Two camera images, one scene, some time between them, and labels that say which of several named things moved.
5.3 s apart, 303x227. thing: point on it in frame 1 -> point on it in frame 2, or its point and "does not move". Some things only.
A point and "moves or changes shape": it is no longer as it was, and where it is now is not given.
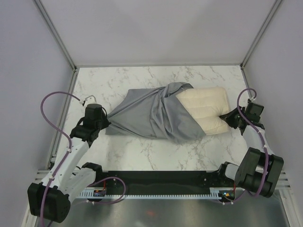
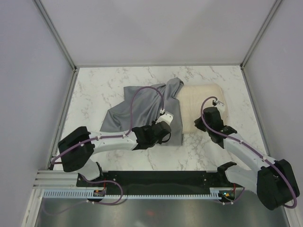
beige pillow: (208, 104) moves or changes shape
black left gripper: (106, 123) -> (159, 141)
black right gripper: (228, 117) -> (198, 124)
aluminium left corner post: (56, 34) does not move
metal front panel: (255, 211) does not move
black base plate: (130, 180) does not move
